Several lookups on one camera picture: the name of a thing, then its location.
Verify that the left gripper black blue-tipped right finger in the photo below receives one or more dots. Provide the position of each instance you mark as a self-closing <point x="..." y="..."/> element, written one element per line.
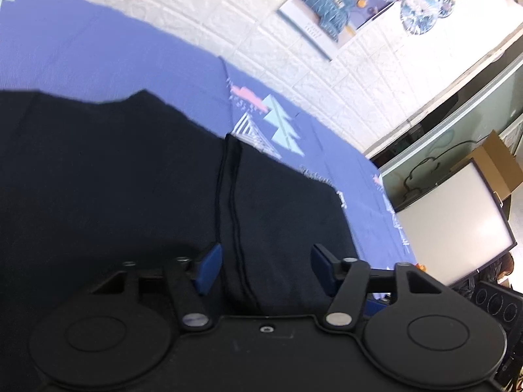
<point x="345" y="281"/>

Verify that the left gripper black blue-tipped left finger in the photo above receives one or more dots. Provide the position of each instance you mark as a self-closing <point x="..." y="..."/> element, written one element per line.
<point x="189" y="279"/>

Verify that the black pants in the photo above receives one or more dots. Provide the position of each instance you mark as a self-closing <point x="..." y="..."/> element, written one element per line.
<point x="86" y="188"/>

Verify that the white monitor screen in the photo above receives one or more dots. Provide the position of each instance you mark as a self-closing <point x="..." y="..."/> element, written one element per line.
<point x="458" y="227"/>

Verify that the glass partition window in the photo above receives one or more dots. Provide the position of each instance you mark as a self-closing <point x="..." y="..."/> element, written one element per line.
<point x="422" y="157"/>

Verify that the cardboard box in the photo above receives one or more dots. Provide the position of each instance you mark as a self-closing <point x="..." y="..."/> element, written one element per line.
<point x="497" y="164"/>

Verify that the purple printed bed sheet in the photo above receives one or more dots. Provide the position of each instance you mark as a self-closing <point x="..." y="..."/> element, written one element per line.
<point x="88" y="53"/>

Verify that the bedding wall poster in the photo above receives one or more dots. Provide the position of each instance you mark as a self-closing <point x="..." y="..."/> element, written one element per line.
<point x="329" y="24"/>

